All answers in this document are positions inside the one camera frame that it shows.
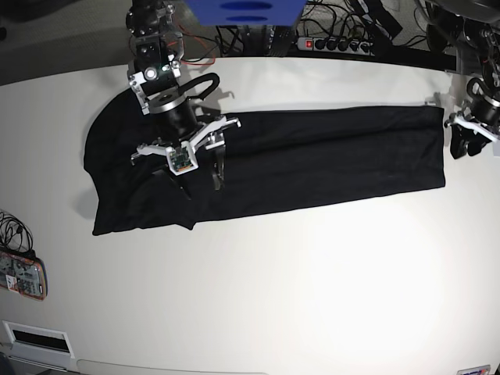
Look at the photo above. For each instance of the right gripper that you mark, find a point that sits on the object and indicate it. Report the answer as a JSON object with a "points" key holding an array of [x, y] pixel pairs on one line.
{"points": [[179, 124]]}

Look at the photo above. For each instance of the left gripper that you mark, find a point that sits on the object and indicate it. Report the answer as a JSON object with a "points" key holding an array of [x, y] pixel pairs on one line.
{"points": [[483, 109]]}

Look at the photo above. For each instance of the black T-shirt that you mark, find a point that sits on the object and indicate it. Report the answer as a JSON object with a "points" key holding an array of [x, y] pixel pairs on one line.
{"points": [[277, 161]]}

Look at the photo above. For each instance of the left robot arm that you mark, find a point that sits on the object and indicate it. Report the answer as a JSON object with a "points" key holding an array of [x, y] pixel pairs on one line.
{"points": [[453, 36]]}

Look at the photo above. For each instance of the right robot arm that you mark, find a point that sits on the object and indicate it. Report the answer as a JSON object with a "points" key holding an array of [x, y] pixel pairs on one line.
{"points": [[153, 77]]}

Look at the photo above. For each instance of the blue plastic bin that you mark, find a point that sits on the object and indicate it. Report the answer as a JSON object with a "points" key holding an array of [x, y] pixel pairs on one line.
{"points": [[246, 12]]}

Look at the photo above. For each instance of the white power strip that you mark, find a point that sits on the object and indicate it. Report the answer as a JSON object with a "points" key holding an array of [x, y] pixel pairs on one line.
{"points": [[342, 45]]}

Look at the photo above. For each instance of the orange electronics case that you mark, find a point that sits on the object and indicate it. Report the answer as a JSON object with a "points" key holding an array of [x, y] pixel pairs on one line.
{"points": [[24, 276]]}

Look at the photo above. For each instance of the card at table edge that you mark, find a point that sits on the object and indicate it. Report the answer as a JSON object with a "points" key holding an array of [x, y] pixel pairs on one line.
{"points": [[479, 370]]}

